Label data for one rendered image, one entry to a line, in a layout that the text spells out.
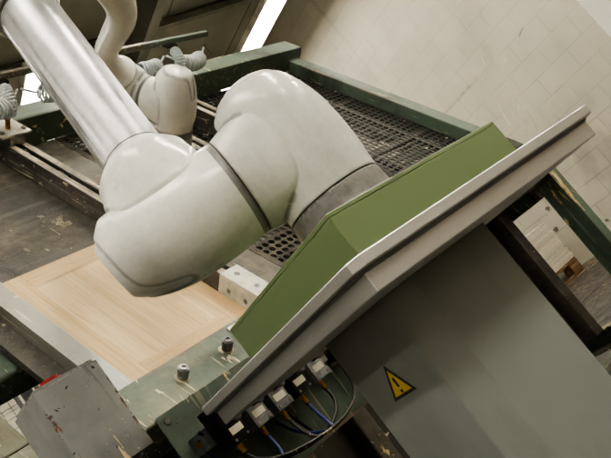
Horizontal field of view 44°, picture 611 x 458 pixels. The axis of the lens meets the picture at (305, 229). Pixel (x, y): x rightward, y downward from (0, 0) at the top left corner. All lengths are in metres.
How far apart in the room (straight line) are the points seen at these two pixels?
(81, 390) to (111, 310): 0.59
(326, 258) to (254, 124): 0.26
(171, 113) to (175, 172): 0.81
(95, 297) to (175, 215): 0.87
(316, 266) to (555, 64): 6.34
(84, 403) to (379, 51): 7.22
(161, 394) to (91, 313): 0.34
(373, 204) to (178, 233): 0.28
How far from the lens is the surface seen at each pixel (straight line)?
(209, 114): 2.75
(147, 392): 1.58
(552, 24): 7.10
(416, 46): 7.93
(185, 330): 1.78
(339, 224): 0.85
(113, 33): 1.70
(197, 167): 1.06
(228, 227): 1.04
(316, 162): 1.04
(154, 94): 1.88
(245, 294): 1.84
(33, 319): 1.79
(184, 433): 1.53
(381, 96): 3.20
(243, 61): 3.22
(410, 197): 0.93
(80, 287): 1.92
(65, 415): 1.25
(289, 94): 1.08
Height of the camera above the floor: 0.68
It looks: 10 degrees up
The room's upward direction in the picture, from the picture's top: 38 degrees counter-clockwise
